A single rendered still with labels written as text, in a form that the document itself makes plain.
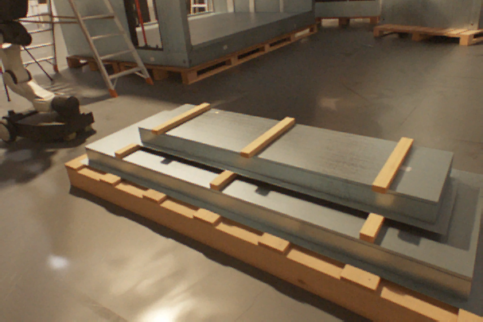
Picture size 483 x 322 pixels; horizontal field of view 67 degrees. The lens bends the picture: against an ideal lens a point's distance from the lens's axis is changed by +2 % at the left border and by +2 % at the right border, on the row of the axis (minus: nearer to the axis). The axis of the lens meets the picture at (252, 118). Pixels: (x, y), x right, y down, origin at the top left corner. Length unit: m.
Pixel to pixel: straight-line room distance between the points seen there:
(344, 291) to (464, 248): 0.44
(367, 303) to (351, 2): 7.01
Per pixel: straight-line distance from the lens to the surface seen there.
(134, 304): 1.70
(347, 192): 1.58
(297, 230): 1.58
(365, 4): 7.99
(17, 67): 3.69
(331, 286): 1.53
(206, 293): 1.65
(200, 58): 4.61
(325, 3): 8.17
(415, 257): 1.44
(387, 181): 1.50
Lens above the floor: 1.20
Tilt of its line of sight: 22 degrees down
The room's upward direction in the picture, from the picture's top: 5 degrees counter-clockwise
